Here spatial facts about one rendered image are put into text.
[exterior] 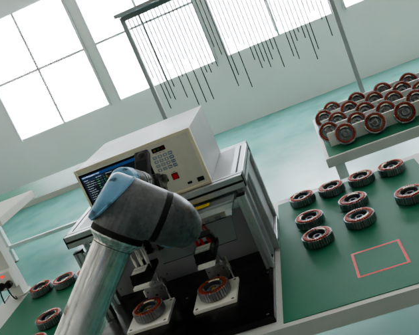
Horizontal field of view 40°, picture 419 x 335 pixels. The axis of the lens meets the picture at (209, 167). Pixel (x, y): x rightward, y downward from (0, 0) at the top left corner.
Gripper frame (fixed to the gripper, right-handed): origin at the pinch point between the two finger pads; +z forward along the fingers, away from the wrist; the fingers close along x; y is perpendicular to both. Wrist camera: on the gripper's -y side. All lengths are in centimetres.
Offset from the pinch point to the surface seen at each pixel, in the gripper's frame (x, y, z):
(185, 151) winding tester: 10.5, -7.6, 2.1
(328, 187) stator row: 49, 14, 68
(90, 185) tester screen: -25.4, -8.0, 1.8
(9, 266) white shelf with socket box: -106, 0, 66
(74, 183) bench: -161, -79, 274
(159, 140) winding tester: 3.7, -13.5, -0.9
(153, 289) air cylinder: -20.7, 32.2, 19.6
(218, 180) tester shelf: 16.9, 4.6, 7.5
